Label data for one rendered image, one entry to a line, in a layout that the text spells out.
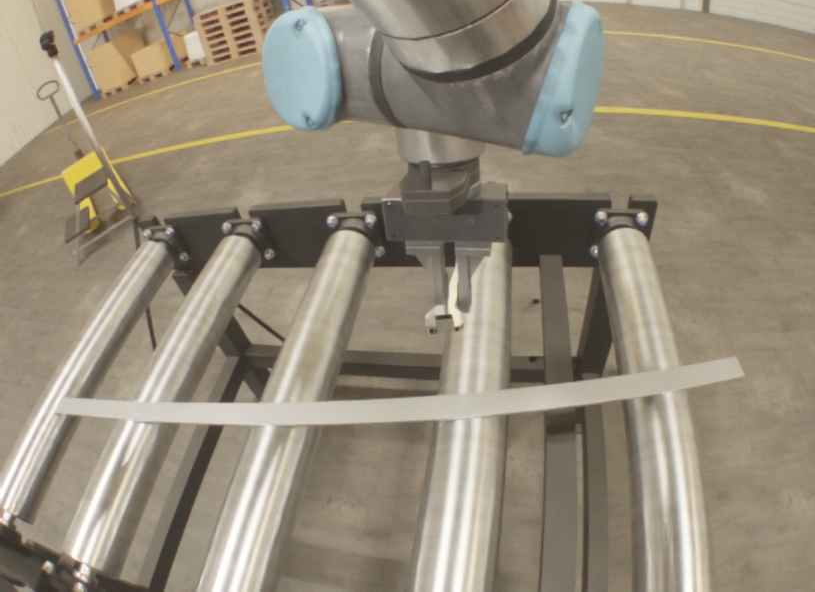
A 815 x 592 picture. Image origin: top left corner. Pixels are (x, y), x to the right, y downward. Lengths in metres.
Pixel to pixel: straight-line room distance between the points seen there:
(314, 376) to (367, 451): 0.95
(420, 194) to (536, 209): 0.60
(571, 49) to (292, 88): 0.19
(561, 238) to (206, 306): 0.78
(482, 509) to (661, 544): 0.24
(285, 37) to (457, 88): 0.14
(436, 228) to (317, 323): 0.38
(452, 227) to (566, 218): 0.54
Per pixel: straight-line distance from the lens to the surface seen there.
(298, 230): 1.11
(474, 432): 0.62
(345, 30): 0.30
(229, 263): 1.05
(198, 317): 0.96
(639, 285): 0.82
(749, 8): 10.25
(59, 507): 2.39
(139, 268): 1.24
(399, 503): 1.57
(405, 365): 1.41
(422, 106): 0.26
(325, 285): 0.86
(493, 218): 0.46
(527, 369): 1.37
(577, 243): 1.03
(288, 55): 0.32
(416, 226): 0.48
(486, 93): 0.22
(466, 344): 0.71
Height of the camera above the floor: 1.47
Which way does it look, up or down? 44 degrees down
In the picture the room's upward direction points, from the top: 13 degrees counter-clockwise
